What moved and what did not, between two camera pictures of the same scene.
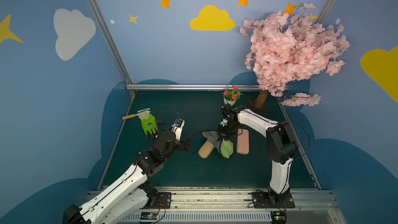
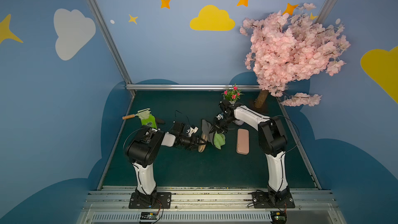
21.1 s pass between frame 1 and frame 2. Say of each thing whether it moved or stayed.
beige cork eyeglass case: moved
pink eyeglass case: stayed
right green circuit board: stayed
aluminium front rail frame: stayed
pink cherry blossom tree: stayed
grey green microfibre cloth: moved
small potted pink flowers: stayed
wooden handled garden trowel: stayed
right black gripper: moved
